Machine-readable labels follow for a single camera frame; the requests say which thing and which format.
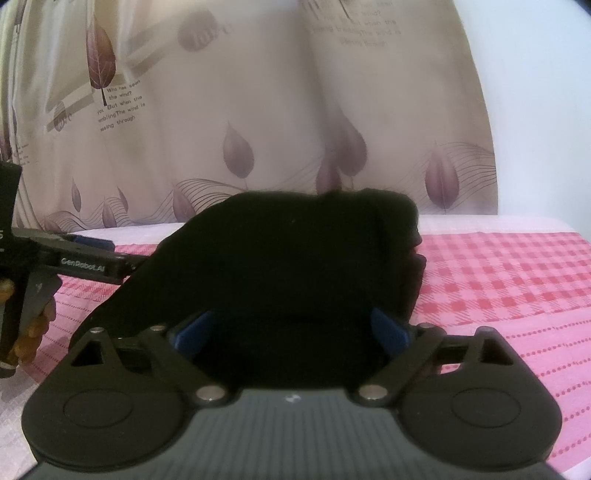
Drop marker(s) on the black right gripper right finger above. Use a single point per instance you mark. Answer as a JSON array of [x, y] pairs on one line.
[[411, 349]]

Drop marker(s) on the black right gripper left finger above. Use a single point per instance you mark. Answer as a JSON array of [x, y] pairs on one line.
[[174, 351]]

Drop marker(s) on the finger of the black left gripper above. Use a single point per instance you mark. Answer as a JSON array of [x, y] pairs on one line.
[[102, 244]]

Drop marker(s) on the black printed t-shirt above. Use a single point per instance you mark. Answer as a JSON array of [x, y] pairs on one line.
[[291, 281]]

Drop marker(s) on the left hand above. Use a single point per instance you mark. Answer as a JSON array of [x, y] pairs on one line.
[[24, 349]]

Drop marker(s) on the beige leaf print curtain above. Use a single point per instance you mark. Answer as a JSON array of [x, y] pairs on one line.
[[128, 113]]

